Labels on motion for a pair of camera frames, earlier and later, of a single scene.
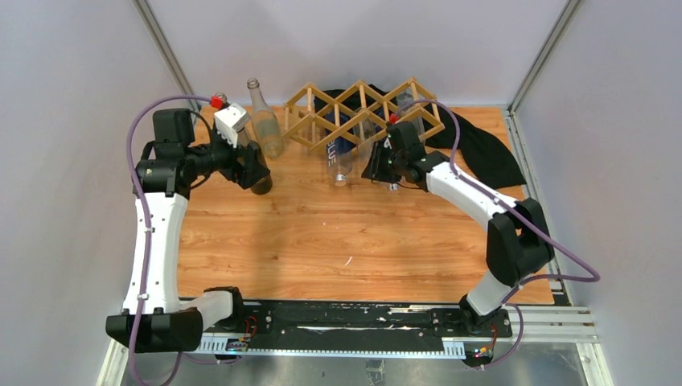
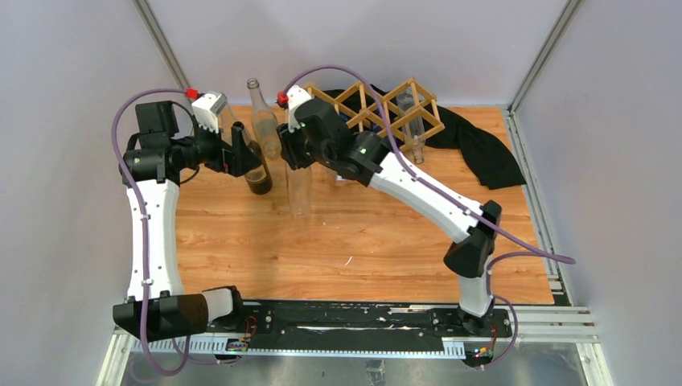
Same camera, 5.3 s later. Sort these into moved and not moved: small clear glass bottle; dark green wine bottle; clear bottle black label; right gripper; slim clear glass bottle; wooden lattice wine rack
Moved: slim clear glass bottle; right gripper
Not moved: small clear glass bottle; wooden lattice wine rack; clear bottle black label; dark green wine bottle
